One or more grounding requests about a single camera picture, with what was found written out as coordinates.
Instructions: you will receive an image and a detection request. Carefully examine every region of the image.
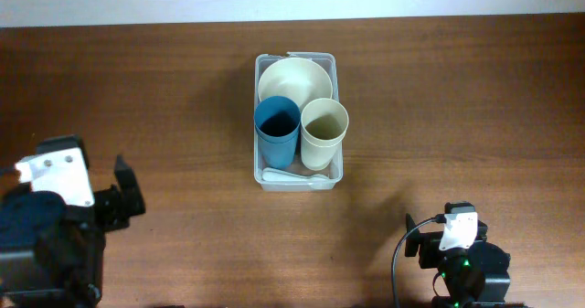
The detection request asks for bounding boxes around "clear plastic container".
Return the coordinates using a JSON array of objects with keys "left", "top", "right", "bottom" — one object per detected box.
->
[{"left": 253, "top": 52, "right": 344, "bottom": 192}]

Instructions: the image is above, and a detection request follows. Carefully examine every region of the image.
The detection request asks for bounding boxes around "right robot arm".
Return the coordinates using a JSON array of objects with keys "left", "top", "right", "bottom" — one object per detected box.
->
[{"left": 405, "top": 202, "right": 511, "bottom": 308}]

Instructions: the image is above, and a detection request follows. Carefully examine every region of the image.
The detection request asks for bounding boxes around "blue cup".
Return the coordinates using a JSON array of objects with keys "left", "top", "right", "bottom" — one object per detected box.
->
[
  {"left": 253, "top": 96, "right": 301, "bottom": 143},
  {"left": 259, "top": 135, "right": 298, "bottom": 169}
]

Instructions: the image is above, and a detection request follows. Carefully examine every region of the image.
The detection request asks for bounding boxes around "white plastic fork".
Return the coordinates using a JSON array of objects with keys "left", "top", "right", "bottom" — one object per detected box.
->
[{"left": 264, "top": 165, "right": 330, "bottom": 182}]

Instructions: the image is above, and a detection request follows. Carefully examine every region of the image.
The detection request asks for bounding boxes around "cream bowl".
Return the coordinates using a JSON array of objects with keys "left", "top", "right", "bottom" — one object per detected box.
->
[{"left": 257, "top": 58, "right": 334, "bottom": 111}]

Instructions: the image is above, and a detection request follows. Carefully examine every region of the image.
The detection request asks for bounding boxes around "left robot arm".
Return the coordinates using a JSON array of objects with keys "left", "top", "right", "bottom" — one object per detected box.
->
[{"left": 1, "top": 156, "right": 145, "bottom": 307}]

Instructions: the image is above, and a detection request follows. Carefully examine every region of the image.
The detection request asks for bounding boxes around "beige cup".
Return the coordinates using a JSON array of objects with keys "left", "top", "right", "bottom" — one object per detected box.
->
[
  {"left": 301, "top": 98, "right": 349, "bottom": 147},
  {"left": 301, "top": 141, "right": 341, "bottom": 171}
]

